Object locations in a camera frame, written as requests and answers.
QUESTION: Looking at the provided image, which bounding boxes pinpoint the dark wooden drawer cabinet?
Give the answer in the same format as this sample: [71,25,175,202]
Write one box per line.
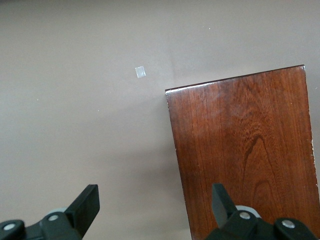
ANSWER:
[164,64,320,240]

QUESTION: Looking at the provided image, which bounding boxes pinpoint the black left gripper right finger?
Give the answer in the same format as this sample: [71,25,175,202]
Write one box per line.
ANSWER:
[206,183,262,240]

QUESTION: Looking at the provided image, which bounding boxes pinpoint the small clear tape patch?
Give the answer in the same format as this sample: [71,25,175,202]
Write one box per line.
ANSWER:
[134,66,147,79]

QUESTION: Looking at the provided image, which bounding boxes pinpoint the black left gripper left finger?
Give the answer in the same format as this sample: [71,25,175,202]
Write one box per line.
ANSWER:
[39,184,100,240]

